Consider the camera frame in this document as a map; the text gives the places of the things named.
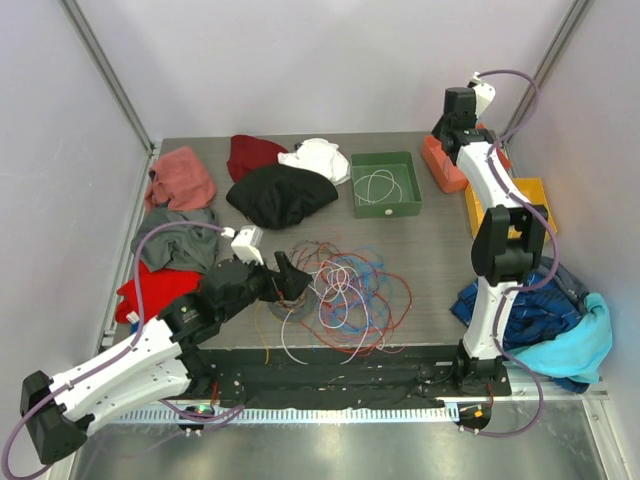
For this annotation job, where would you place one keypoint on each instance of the aluminium frame post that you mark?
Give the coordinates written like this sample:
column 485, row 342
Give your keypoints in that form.
column 578, row 9
column 86, row 34

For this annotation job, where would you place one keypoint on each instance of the orange plastic bin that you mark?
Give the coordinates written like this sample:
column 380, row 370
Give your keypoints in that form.
column 440, row 165

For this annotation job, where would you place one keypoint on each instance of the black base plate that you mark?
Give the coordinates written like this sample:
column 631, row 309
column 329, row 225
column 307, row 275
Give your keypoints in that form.
column 319, row 379

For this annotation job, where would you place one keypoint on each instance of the white cloth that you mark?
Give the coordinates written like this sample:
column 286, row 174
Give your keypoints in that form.
column 320, row 156

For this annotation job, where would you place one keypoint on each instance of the blue plaid shirt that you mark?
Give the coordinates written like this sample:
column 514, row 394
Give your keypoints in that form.
column 538, row 316

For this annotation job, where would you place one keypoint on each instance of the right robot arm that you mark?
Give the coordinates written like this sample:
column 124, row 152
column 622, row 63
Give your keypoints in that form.
column 508, row 245

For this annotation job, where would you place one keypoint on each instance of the dark red cloth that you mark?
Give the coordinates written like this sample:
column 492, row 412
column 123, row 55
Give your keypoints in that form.
column 248, row 153

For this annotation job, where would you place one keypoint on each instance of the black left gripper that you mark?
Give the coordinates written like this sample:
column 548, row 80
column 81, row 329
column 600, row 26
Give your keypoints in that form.
column 294, row 279

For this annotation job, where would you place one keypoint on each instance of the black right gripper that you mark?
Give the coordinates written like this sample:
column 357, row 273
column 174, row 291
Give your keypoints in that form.
column 439, row 126

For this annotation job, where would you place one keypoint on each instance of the bright red cloth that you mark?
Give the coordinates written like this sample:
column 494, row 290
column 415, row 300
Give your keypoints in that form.
column 159, row 288

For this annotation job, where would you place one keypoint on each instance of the left aluminium frame post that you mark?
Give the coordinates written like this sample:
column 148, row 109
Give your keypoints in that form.
column 86, row 34

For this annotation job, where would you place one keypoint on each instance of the yellow plastic bin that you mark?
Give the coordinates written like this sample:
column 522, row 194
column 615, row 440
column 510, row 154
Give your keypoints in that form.
column 531, row 188

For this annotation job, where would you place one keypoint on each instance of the white slotted cable duct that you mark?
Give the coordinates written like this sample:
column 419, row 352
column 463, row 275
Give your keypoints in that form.
column 158, row 414

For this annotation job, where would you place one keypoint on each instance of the turquoise cloth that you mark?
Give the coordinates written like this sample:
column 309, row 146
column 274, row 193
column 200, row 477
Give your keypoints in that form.
column 572, row 360

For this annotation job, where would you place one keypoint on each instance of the black cloth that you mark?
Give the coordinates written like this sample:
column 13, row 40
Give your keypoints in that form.
column 276, row 197

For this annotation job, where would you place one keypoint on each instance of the green plastic bin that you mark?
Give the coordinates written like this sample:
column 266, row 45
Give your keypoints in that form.
column 385, row 185

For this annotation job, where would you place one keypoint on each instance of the grey cloth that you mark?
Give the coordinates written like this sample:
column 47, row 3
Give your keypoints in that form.
column 181, row 247

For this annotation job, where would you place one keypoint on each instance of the right aluminium frame post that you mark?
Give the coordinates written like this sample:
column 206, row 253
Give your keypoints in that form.
column 578, row 9

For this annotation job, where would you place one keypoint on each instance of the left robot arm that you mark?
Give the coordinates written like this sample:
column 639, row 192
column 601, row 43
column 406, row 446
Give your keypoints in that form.
column 161, row 360

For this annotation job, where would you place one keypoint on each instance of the grey-blue cloth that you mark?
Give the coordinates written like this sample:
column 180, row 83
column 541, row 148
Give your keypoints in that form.
column 572, row 287

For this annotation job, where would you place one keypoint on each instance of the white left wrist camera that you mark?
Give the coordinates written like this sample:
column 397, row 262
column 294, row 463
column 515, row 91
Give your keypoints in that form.
column 245, row 243

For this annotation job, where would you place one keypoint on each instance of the pink cloth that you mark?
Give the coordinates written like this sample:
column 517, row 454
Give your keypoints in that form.
column 179, row 181

